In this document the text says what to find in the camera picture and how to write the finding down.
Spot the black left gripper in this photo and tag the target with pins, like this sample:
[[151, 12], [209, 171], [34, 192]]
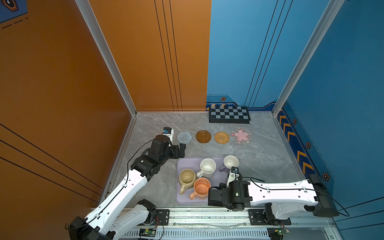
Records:
[[177, 155]]

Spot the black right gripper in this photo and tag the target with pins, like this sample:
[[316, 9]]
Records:
[[219, 188]]

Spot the grey woven round coaster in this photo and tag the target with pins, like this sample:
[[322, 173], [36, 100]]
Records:
[[184, 137]]

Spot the purple white ceramic mug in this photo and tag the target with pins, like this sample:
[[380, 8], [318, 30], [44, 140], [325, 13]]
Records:
[[229, 162]]

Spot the yellow ceramic mug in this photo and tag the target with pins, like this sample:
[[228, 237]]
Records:
[[187, 178]]

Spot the brown wooden round coaster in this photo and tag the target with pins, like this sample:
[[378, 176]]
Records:
[[203, 136]]

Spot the woven rattan round coaster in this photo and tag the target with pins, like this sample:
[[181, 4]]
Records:
[[222, 137]]

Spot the pink cherry blossom coaster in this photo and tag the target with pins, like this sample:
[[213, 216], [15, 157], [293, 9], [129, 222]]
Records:
[[241, 136]]

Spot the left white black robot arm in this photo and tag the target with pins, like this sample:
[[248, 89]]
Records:
[[106, 222]]

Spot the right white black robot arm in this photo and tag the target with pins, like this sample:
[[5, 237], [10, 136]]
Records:
[[280, 200]]

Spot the orange ceramic mug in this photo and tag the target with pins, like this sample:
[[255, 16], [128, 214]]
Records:
[[201, 189]]

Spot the lavender rectangular tray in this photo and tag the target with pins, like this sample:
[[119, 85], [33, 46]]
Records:
[[194, 164]]

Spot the right small circuit board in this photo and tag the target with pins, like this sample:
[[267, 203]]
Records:
[[277, 234]]

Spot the black silver chessboard box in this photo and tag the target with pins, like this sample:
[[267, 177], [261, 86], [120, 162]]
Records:
[[229, 114]]

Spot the left green circuit board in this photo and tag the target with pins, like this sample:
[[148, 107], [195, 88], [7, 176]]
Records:
[[147, 234]]

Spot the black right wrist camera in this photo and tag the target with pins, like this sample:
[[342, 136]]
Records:
[[233, 175]]

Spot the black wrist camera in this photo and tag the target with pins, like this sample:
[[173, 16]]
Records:
[[233, 175], [169, 132]]

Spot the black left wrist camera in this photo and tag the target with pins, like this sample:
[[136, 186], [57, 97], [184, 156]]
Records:
[[169, 132]]

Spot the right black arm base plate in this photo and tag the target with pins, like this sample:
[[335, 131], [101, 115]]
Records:
[[255, 216]]

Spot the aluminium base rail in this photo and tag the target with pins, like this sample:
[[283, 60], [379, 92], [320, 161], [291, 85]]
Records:
[[203, 223]]

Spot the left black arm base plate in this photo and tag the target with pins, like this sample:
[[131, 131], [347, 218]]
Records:
[[160, 216]]

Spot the aluminium corner post left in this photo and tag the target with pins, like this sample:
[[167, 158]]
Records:
[[101, 42]]

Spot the aluminium corner post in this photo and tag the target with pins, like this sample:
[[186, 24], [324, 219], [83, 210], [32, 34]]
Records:
[[101, 42], [318, 34]]

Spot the aluminium corner post right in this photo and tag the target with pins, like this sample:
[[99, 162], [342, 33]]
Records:
[[318, 34]]

